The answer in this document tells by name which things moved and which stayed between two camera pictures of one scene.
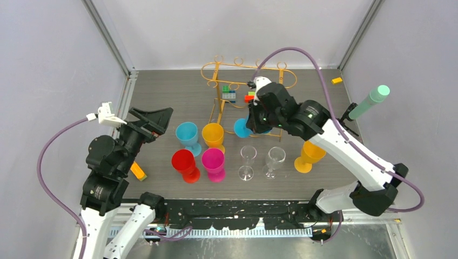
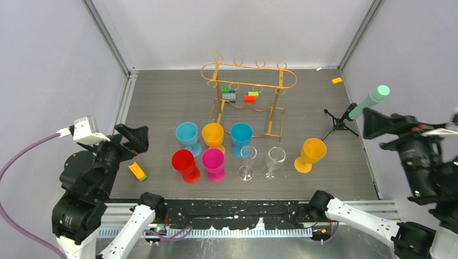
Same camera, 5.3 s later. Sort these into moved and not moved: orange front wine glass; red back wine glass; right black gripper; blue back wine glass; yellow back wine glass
Moved: blue back wine glass; right black gripper
Not moved: yellow back wine glass; red back wine glass; orange front wine glass
